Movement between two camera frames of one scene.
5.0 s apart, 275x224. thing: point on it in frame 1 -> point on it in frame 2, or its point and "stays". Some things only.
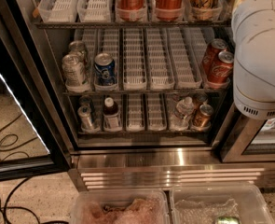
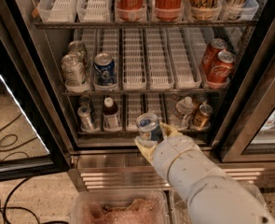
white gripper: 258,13 -> 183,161
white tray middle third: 133,67 stays
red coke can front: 223,69 stays
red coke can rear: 212,52 stays
